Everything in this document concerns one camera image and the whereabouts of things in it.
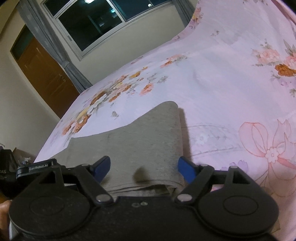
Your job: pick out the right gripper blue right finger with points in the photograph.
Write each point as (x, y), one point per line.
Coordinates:
(200, 180)

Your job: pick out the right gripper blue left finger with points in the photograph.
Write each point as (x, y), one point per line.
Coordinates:
(81, 184)

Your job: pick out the grey pants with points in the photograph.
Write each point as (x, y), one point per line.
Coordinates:
(144, 154)

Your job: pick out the person's left hand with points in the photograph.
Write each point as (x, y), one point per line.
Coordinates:
(4, 218)

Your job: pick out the cluttered side table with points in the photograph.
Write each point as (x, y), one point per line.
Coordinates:
(23, 157)

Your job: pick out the brown wooden door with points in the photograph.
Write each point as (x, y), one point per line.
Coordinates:
(44, 73)

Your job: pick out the pink floral bed sheet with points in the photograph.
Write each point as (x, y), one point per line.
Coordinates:
(231, 71)

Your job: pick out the aluminium framed window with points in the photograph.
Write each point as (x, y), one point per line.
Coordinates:
(87, 24)

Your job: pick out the grey curtain right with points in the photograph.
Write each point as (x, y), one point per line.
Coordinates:
(185, 10)

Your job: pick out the grey curtain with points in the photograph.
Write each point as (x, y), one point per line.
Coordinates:
(40, 27)
(185, 10)

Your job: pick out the grey curtain left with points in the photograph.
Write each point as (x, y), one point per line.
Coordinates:
(40, 27)

